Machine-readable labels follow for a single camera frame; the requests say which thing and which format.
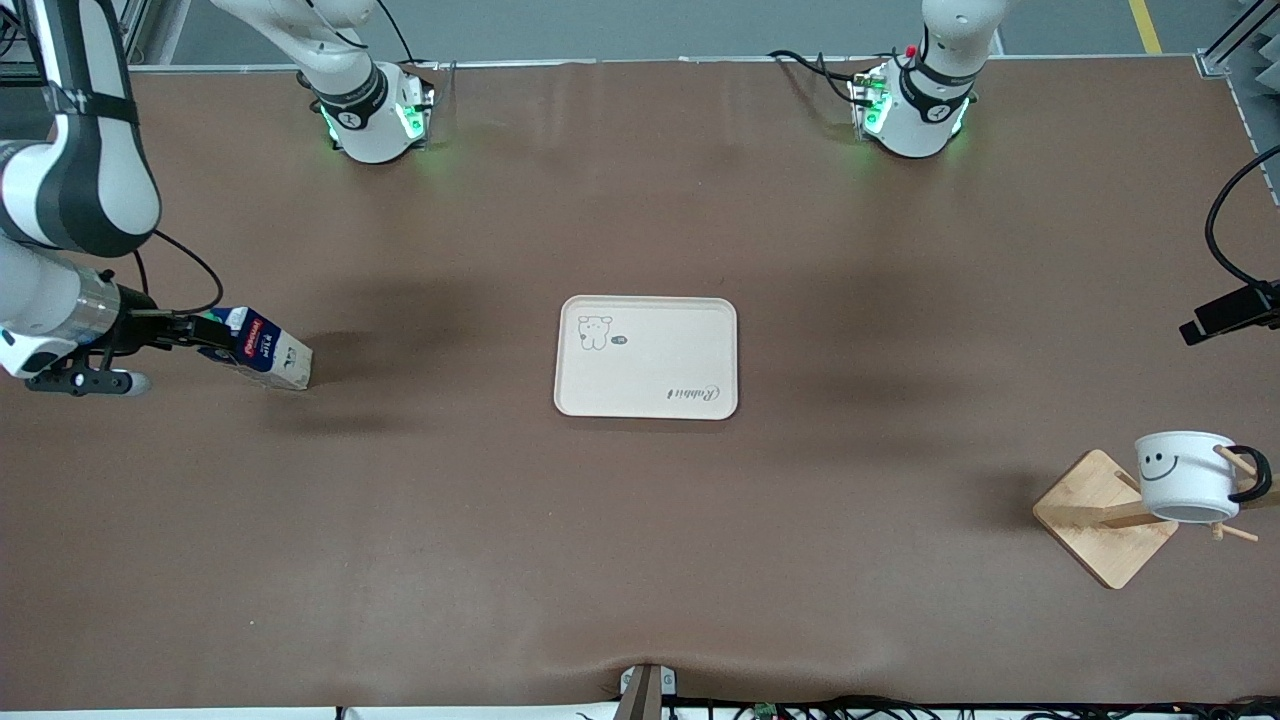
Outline white mug with black handle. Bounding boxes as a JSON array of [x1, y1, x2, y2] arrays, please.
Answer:
[[1134, 430, 1274, 525]]

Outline black arm base cable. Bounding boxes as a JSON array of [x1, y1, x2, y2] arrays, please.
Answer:
[[768, 48, 866, 106], [375, 0, 441, 73]]

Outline grey ribbed foam panel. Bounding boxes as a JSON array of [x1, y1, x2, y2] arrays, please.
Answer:
[[1228, 60, 1280, 186]]

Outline aluminium frame profile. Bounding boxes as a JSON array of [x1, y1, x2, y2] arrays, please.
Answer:
[[118, 0, 193, 69], [1195, 0, 1280, 77]]

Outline cream rabbit print tray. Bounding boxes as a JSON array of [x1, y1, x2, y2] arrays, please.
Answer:
[[553, 295, 740, 421]]

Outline black right arm base cable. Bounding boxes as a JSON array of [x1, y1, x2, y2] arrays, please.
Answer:
[[375, 0, 441, 73]]

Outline wooden cup rack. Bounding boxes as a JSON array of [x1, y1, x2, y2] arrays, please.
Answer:
[[1032, 445, 1280, 591]]

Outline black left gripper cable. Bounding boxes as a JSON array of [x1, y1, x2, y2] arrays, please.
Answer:
[[1204, 145, 1280, 291]]

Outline blue and white milk carton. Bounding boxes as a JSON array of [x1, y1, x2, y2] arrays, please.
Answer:
[[197, 306, 314, 392]]

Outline metal table clamp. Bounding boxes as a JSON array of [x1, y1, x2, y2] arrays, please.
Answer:
[[618, 663, 678, 720]]

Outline black left arm base cable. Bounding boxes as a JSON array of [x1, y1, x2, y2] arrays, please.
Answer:
[[768, 48, 866, 106]]

